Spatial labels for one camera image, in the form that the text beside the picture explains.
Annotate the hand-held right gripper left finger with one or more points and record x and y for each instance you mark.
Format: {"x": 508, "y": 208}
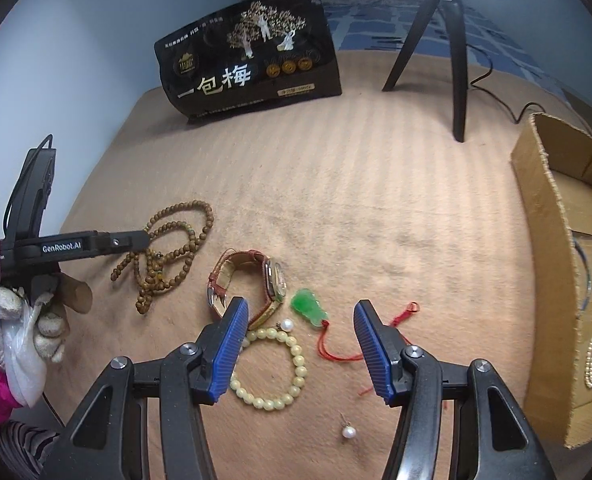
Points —
{"x": 226, "y": 355}

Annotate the black snack bag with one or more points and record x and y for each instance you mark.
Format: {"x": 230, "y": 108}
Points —
{"x": 246, "y": 60}

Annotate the brown cylinder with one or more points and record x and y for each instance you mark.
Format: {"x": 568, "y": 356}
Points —
{"x": 76, "y": 294}

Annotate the cardboard box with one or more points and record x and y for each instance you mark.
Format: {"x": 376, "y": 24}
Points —
{"x": 551, "y": 260}

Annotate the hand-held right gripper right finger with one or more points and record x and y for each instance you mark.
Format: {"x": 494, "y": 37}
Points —
{"x": 373, "y": 355}

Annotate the black tripod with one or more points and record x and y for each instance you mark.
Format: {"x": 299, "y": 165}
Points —
{"x": 457, "y": 60}

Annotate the blue patterned bedsheet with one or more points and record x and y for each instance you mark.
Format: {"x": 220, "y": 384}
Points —
{"x": 371, "y": 25}

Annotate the striped clothing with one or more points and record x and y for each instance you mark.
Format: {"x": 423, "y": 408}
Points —
{"x": 26, "y": 447}

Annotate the white plastic bag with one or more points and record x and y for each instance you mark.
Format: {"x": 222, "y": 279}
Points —
{"x": 23, "y": 370}

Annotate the pearl earring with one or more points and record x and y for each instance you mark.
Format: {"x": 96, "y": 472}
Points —
{"x": 348, "y": 433}
{"x": 288, "y": 326}

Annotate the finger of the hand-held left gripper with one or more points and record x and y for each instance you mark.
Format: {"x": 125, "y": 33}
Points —
{"x": 123, "y": 241}

